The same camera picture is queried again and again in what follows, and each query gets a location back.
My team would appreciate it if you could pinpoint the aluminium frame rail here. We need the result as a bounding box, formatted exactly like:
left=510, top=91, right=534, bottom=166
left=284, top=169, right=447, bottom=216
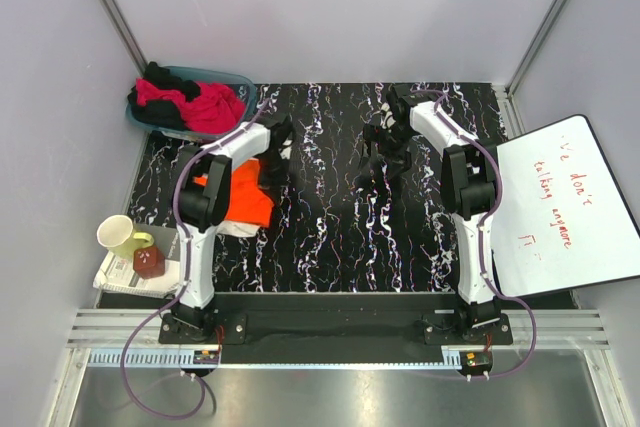
left=69, top=309, right=609, bottom=350

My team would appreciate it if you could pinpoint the whiteboard with red writing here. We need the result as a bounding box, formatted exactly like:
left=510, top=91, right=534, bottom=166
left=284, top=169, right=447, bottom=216
left=491, top=115, right=639, bottom=297

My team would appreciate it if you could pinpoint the magenta t-shirt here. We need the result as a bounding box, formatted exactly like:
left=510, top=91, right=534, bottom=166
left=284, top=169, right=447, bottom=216
left=131, top=78, right=247, bottom=136

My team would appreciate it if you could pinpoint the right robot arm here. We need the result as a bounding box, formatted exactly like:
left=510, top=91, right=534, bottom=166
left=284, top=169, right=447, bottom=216
left=360, top=85, right=501, bottom=344

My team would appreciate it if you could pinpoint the stack of papers and books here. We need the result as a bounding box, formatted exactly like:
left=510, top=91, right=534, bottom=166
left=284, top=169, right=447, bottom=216
left=93, top=223, right=180, bottom=298

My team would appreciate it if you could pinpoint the orange t-shirt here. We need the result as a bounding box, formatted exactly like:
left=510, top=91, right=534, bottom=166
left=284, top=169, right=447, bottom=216
left=214, top=159, right=274, bottom=228

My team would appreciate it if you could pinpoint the black t-shirt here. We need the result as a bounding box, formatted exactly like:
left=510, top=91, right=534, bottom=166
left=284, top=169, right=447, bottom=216
left=127, top=62, right=201, bottom=131

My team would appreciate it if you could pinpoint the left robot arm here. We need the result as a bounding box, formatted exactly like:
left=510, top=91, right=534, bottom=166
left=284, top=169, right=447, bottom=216
left=160, top=114, right=295, bottom=343

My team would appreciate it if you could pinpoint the yellow-green mug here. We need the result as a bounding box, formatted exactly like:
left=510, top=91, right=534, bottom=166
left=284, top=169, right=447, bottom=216
left=96, top=215, right=154, bottom=260

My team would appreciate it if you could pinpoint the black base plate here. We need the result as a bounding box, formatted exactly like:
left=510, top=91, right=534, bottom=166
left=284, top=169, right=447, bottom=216
left=159, top=293, right=513, bottom=368

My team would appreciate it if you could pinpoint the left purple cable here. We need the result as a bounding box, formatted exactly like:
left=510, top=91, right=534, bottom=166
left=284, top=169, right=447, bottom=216
left=117, top=91, right=281, bottom=419

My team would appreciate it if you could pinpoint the dark red cube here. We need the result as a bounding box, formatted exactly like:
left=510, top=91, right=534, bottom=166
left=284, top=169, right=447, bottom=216
left=133, top=246, right=165, bottom=280

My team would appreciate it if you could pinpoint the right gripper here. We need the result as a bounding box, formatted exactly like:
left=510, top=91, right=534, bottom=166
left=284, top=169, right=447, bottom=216
left=358, top=124, right=416, bottom=180

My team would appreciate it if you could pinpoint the white t-shirt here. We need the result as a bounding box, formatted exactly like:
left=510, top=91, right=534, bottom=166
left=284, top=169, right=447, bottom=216
left=217, top=220, right=261, bottom=238

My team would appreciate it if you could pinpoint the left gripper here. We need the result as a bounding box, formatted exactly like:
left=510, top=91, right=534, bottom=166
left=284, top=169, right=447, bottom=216
left=256, top=150, right=289, bottom=206

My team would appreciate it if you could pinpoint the clear blue plastic bin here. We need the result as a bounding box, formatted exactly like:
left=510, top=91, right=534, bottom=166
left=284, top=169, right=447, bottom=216
left=125, top=61, right=257, bottom=143

